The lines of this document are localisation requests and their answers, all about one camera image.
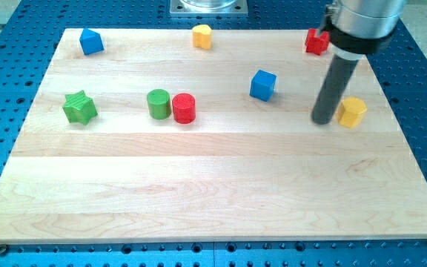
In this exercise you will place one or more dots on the wooden board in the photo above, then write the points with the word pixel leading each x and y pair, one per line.
pixel 243 170

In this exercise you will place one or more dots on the yellow hexagon block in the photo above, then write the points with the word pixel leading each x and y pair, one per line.
pixel 351 112

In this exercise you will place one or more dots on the red star block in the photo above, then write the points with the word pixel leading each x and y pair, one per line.
pixel 316 43

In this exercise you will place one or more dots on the yellow heart block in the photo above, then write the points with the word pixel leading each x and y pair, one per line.
pixel 202 36

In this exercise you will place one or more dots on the blue perforated breadboard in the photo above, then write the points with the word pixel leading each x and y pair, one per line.
pixel 30 32

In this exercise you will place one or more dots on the red cylinder block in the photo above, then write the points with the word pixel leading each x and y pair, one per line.
pixel 184 108

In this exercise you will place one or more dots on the blue triangular prism block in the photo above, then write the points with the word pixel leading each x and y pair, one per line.
pixel 91 42

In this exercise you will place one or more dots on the green star block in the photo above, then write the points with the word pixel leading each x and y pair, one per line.
pixel 79 107

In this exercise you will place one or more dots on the blue cube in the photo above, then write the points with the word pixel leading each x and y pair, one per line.
pixel 262 85

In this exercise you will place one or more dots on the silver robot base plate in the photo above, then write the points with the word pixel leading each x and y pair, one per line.
pixel 191 8

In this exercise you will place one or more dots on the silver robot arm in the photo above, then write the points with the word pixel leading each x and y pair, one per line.
pixel 360 27

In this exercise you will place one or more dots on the green cylinder block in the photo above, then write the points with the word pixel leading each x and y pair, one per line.
pixel 159 104

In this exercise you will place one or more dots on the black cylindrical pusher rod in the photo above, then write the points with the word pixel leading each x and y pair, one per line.
pixel 336 80

